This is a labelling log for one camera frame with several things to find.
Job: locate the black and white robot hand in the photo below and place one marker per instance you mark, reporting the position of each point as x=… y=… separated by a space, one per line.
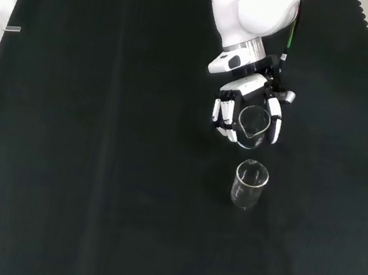
x=250 y=85

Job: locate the clear glass beaker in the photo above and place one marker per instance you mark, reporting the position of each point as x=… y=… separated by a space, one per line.
x=255 y=140
x=241 y=194

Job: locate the black bench cloth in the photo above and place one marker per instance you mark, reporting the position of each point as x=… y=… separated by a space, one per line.
x=93 y=164

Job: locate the clear cloth clip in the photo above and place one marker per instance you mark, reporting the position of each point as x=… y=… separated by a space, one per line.
x=12 y=29

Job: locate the white wrist camera shell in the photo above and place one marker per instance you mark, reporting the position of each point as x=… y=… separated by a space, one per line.
x=218 y=64

